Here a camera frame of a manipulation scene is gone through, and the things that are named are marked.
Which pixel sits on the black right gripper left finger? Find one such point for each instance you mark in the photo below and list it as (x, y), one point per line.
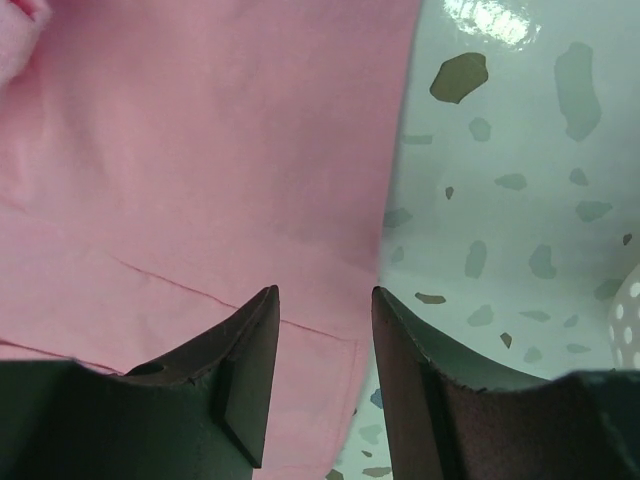
(241, 352)

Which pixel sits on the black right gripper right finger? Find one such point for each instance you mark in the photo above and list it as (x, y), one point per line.
(452, 413)

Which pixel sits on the pink t shirt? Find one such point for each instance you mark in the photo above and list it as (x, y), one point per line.
(161, 163)

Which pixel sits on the white plastic basket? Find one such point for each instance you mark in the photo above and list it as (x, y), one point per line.
(624, 323)

